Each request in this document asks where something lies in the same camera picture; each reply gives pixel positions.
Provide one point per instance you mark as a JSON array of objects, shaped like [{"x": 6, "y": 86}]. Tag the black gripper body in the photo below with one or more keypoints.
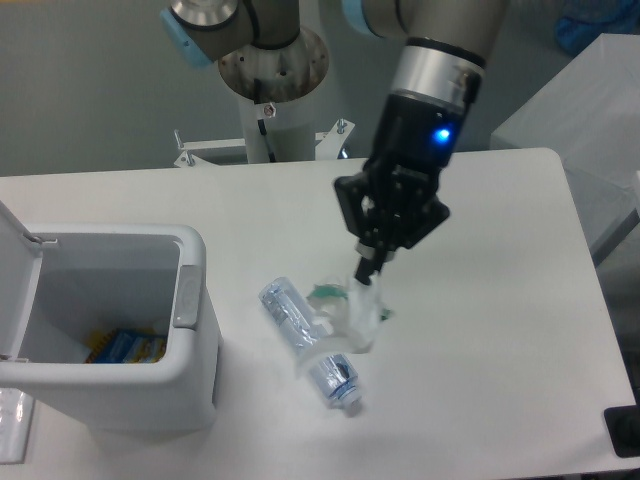
[{"x": 416, "y": 133}]

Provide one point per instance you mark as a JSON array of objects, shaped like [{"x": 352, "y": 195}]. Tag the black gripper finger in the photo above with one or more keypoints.
[
  {"x": 408, "y": 219},
  {"x": 363, "y": 219}
]

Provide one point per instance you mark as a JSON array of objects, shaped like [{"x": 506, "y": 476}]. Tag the clear plastic wrapper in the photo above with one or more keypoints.
[{"x": 355, "y": 313}]

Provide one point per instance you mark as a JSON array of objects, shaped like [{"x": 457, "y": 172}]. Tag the clear plastic water bottle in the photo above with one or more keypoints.
[{"x": 334, "y": 376}]

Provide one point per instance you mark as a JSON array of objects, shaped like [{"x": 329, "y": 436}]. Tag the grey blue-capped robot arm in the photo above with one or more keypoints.
[{"x": 446, "y": 44}]

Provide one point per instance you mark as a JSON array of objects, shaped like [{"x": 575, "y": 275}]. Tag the white plastic trash can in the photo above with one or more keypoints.
[{"x": 62, "y": 285}]

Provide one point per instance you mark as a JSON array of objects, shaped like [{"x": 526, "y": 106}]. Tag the grey covered side table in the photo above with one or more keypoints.
[{"x": 589, "y": 115}]

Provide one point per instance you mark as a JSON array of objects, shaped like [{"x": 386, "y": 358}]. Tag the blue plastic bag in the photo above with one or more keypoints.
[{"x": 582, "y": 22}]

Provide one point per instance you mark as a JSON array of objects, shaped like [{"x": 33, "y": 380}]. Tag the blue yellow snack package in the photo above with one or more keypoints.
[{"x": 126, "y": 346}]

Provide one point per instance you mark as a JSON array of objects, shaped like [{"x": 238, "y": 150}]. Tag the black device at table edge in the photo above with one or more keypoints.
[{"x": 623, "y": 426}]

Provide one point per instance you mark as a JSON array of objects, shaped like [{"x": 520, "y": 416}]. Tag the laminated paper sheet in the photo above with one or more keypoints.
[{"x": 16, "y": 418}]

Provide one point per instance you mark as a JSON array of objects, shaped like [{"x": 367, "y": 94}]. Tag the white pedestal base bracket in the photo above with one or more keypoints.
[{"x": 326, "y": 145}]

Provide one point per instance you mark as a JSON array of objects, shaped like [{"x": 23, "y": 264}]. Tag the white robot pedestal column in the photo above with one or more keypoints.
[{"x": 275, "y": 89}]

